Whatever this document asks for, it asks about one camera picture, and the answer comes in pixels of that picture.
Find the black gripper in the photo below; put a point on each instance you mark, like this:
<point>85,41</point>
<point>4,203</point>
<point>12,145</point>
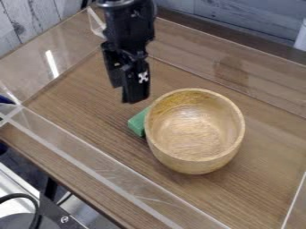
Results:
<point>128,33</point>

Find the green rectangular block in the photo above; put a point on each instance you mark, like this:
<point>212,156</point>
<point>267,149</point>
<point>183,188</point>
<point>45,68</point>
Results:
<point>136,123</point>

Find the brown wooden bowl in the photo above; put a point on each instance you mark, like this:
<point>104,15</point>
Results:
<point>193,129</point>

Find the blue object at edge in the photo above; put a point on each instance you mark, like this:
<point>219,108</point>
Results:
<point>5,100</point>

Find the black table leg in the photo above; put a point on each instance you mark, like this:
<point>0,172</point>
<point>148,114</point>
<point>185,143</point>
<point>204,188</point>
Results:
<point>50,189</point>

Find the clear acrylic corner bracket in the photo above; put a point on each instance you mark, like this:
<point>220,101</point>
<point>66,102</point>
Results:
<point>96,24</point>

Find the clear acrylic tray enclosure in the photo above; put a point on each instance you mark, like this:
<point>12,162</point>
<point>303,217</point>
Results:
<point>68,126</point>

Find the black metal base plate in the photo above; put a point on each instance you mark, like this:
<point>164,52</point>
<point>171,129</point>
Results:
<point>53,217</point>

